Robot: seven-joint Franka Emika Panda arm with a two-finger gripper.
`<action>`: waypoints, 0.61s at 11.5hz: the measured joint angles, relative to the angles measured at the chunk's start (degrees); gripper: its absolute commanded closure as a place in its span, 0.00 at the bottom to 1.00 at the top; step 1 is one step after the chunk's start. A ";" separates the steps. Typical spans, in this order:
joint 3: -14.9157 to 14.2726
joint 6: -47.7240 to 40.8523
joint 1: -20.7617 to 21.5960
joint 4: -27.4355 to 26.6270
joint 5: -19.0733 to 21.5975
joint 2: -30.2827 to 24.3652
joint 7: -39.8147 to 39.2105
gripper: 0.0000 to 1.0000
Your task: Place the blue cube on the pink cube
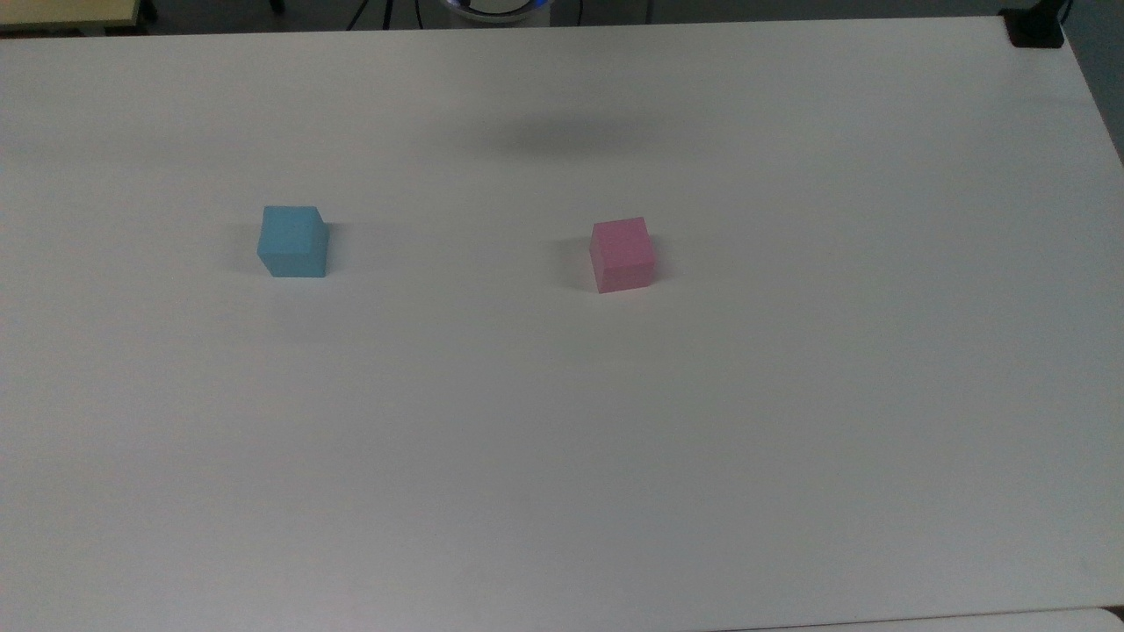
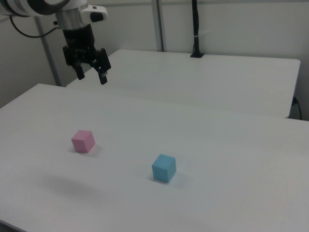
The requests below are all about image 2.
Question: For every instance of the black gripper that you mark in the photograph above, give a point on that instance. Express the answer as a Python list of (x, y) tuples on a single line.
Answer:
[(78, 38)]

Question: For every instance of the blue cube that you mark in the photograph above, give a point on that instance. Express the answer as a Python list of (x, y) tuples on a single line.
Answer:
[(164, 169)]

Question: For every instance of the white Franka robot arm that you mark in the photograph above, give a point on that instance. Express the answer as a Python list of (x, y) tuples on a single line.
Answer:
[(70, 14)]

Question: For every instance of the pink cube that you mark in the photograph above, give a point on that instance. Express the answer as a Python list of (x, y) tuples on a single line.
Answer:
[(83, 141)]

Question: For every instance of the grey wall frame post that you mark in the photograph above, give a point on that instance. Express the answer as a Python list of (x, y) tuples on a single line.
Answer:
[(47, 53), (159, 24)]

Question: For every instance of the black camera stand pole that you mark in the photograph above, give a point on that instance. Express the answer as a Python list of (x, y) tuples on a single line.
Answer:
[(196, 29)]

